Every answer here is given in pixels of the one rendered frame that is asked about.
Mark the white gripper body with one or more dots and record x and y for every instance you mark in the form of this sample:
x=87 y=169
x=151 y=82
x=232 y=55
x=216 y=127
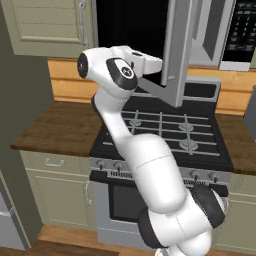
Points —
x=150 y=65

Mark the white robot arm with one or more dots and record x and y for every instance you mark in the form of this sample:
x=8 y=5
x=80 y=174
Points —
x=153 y=173

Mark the grey microwave door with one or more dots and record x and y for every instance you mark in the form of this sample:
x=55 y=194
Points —
x=176 y=50

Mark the black and steel microwave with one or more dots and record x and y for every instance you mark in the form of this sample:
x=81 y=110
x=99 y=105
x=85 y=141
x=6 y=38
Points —
x=243 y=33

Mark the steel oven door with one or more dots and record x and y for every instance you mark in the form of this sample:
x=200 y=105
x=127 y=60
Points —
x=116 y=216

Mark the green base cupboard door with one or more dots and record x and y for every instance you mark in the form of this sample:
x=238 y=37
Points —
x=60 y=200
x=241 y=226

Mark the black gas stove with oven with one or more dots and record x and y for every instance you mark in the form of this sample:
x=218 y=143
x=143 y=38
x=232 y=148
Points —
x=173 y=130

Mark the dark stove knob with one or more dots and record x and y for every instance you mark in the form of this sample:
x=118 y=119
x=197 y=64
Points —
x=100 y=164
x=213 y=177
x=195 y=174
x=118 y=165

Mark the green drawer front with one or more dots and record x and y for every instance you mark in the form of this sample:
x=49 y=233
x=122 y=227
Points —
x=70 y=160
x=245 y=185

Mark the grey-green tall cabinet panel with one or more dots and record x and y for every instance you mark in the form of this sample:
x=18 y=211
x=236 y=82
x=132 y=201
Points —
x=20 y=100

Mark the green wall cupboard door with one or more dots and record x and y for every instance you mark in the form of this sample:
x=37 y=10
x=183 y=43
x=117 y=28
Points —
x=46 y=26

